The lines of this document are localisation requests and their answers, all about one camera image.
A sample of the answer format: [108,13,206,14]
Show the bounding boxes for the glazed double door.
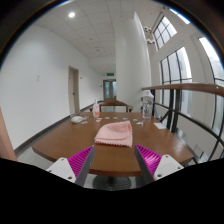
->
[102,78,118,102]

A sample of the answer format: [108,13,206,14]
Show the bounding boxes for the white paper card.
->
[153,122,168,130]

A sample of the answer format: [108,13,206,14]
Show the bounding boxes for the slanted upper window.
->
[153,15,178,50]

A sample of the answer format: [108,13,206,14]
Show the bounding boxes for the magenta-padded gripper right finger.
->
[133,143,185,185]

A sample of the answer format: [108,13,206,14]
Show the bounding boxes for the beige wall door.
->
[67,65,81,116]

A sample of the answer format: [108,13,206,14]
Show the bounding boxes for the wooden handrail black metal railing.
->
[141,83,224,161]

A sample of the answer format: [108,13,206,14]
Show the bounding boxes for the tall dark-framed window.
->
[198,36,224,141]
[159,46,194,118]

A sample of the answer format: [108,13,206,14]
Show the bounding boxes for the white computer mouse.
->
[70,115,84,124]

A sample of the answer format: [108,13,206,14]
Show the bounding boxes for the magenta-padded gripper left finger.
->
[45,144,96,188]

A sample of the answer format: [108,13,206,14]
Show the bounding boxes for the white pump bottle pink label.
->
[92,98,101,118]

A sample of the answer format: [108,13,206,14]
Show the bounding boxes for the wooden armchair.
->
[89,100,134,114]

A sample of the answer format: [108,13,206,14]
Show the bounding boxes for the pink towel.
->
[93,120,134,148]

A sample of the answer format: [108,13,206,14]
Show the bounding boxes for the round metal table base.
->
[92,175,133,192]

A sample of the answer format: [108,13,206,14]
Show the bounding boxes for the clear plastic water bottle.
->
[141,89,155,121]

